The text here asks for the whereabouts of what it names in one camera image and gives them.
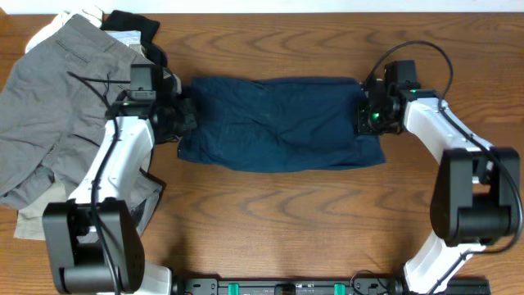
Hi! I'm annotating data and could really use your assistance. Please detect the beige shorts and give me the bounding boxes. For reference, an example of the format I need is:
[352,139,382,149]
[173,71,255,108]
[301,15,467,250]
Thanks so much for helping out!
[14,180,66,241]

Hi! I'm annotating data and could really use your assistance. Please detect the light blue garment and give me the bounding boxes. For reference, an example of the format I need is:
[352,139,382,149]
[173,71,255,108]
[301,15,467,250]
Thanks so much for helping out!
[106,30,144,53]

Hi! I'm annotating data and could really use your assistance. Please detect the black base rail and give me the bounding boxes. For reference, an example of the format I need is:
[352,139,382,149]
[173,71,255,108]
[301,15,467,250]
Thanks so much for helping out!
[171,276,491,295]

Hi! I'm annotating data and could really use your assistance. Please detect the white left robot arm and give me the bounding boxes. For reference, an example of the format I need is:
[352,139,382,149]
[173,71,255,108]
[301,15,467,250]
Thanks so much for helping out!
[43,64,197,294]

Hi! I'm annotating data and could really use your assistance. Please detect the grey shorts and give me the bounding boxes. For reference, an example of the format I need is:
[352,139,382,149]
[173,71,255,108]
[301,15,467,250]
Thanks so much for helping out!
[1,16,147,211]

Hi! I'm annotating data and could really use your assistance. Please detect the white garment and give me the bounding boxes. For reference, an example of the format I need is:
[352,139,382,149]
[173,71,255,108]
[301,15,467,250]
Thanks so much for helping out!
[25,5,104,53]

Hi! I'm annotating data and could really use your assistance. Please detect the navy blue shorts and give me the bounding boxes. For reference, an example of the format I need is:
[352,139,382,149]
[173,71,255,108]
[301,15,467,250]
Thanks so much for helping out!
[178,77,386,173]

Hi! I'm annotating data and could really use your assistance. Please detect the black garment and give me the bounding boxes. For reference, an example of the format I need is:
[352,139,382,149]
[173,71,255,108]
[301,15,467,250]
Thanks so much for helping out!
[101,10,168,67]

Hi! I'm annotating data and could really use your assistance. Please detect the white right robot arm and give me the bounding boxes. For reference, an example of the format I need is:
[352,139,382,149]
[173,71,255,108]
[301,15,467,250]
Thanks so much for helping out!
[355,61,523,294]

